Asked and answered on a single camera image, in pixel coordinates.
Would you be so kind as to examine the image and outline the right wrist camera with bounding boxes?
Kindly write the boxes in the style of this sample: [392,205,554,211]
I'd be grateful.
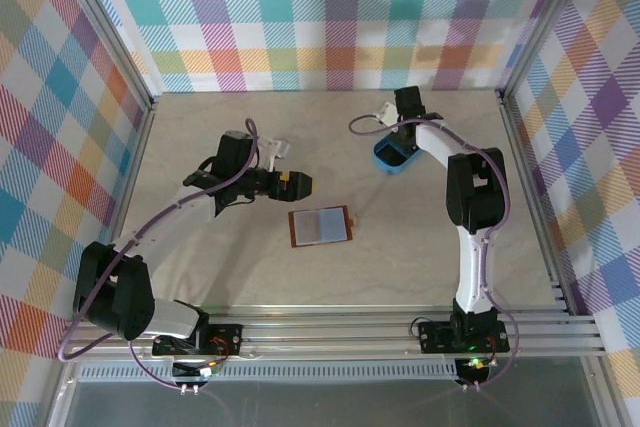
[374,101,400,124]

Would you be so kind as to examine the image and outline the aluminium corner post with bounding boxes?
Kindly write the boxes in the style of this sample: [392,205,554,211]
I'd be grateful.
[497,0,604,103]
[47,0,162,113]

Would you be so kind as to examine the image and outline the grey metal sheet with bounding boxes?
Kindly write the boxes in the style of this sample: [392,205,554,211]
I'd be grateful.
[42,346,619,427]

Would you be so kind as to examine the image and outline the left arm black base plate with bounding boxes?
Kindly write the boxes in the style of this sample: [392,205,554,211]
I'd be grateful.
[151,322,245,359]

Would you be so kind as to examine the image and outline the brown leather card holder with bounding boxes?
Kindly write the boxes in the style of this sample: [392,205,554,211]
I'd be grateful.
[288,205,361,250]

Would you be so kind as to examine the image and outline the aluminium side rail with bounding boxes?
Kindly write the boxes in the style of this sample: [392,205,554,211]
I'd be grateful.
[497,90,576,318]
[88,96,162,322]

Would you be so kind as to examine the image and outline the small controller board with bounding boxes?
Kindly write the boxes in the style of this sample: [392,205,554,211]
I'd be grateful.
[172,359,224,382]
[457,356,494,382]

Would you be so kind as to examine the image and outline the grey slotted cable duct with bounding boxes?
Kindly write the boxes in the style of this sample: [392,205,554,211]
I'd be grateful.
[74,364,464,383]

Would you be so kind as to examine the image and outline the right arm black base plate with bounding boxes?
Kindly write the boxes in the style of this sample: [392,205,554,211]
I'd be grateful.
[417,319,511,354]

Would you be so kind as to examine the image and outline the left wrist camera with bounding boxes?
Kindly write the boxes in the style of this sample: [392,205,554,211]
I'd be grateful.
[259,137,292,172]

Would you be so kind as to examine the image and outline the blue plastic tray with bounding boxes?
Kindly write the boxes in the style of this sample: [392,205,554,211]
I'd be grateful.
[372,134,425,176]

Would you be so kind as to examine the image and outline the wide aluminium frame rail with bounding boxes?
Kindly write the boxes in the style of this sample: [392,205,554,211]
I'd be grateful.
[54,304,609,362]

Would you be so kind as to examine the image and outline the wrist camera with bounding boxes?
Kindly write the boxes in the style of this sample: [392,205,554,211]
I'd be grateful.
[374,101,400,124]
[259,137,292,172]

